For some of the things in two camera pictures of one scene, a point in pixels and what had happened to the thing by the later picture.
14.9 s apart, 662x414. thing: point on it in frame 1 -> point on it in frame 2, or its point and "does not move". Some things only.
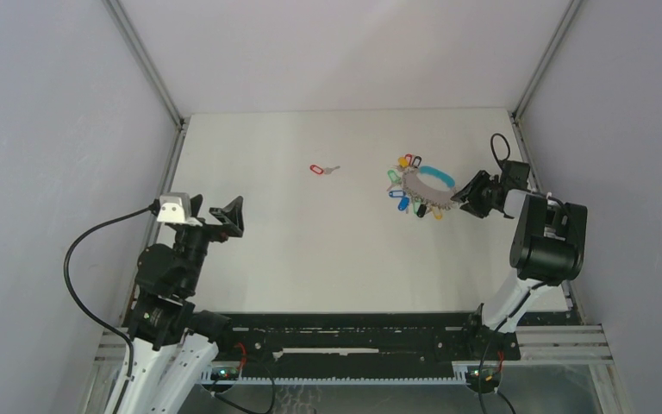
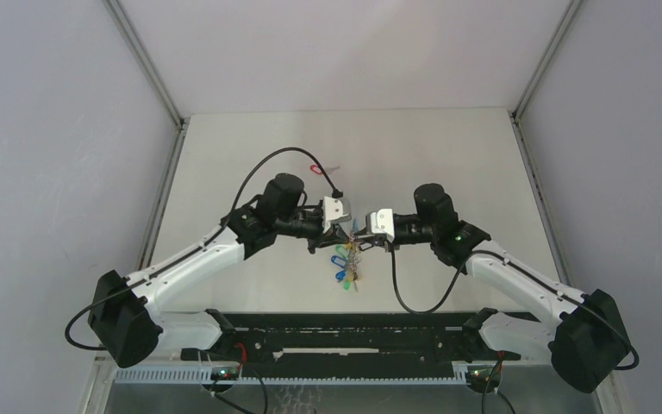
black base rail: (363, 341) does not move
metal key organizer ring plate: (421, 192) -> (352, 262)
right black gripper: (470, 193) -> (374, 241)
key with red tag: (320, 171) does not move
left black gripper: (231, 216) -> (323, 239)
